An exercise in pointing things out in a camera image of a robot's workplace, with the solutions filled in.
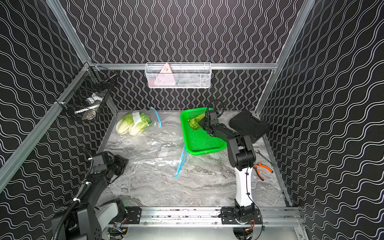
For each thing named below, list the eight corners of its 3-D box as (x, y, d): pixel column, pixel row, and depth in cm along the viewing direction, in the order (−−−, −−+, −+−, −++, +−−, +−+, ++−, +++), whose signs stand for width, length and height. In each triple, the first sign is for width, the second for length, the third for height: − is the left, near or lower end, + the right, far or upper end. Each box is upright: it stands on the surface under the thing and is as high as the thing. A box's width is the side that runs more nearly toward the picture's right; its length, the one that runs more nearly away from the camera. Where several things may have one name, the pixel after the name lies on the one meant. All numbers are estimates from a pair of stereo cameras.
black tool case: (255, 144, 103) (258, 139, 99) (228, 126, 114) (229, 120, 109) (268, 130, 111) (271, 125, 107) (242, 114, 122) (244, 108, 117)
